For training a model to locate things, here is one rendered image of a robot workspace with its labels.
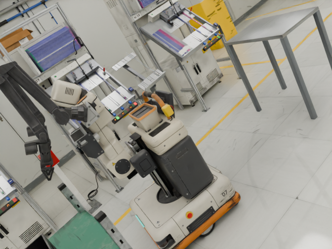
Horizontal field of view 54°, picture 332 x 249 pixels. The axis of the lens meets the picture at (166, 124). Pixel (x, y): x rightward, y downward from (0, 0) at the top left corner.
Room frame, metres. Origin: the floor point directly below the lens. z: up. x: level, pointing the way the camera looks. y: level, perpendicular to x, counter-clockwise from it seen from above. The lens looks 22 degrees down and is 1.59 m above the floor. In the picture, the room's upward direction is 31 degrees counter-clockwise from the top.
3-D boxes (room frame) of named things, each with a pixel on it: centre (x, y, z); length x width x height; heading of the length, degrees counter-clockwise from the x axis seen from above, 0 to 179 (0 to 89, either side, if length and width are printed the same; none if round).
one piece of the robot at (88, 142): (2.01, 0.49, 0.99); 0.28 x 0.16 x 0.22; 14
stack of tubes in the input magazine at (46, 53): (3.69, 0.61, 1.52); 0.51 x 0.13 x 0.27; 116
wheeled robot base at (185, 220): (2.08, 0.21, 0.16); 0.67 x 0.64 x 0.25; 104
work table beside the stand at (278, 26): (2.72, -1.20, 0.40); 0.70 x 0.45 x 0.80; 19
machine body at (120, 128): (3.78, 0.71, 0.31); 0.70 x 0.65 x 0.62; 116
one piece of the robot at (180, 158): (2.11, 0.12, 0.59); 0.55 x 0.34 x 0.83; 14
